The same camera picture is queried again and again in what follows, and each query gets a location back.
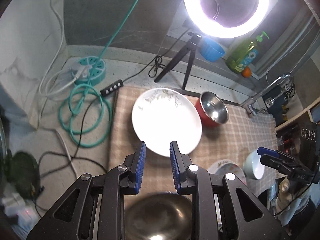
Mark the pale blue bowl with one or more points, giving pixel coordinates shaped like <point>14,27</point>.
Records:
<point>252,165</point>

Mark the red steel bowl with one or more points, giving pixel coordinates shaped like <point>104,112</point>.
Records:
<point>213,107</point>

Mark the beige checked cloth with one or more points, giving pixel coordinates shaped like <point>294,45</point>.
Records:
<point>120,130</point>

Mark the white charger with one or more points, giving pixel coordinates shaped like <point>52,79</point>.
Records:
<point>15,205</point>

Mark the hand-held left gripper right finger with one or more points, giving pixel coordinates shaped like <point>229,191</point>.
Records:
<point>175,167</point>

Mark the teal round power strip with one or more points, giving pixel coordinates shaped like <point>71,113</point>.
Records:
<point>96,72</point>

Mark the black mini tripod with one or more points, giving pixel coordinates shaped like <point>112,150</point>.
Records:
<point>193,38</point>

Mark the small white floral deep plate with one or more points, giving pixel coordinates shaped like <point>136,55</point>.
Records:
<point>235,172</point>

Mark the dark green dish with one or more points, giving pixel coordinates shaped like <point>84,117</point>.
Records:
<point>22,172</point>

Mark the large white leaf-print plate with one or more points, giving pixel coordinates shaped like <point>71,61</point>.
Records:
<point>165,120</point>

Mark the wooden shelf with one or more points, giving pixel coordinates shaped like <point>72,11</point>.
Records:
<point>307,110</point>

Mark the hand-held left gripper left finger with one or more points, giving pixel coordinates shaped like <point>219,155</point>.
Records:
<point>140,167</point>

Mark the dark metal bowl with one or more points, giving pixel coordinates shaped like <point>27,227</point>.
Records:
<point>155,215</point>

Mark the chrome faucet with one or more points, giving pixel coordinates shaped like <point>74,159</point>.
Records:
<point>252,98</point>

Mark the black scissors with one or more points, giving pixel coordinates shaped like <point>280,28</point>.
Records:
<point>290,90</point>

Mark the blue ribbed cup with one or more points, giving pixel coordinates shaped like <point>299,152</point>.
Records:
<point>212,52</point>

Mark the green dish soap bottle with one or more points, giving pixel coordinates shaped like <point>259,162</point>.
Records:
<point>240,55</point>

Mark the orange fruit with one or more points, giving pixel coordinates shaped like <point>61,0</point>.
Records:
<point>246,72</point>

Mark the person's right hand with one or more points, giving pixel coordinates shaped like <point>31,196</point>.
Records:
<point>286,195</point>

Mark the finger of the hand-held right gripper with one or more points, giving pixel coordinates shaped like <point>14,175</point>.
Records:
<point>267,151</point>
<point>277,165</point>

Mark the dark blue hanging cloth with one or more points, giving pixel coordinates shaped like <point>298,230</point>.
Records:
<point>276,102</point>

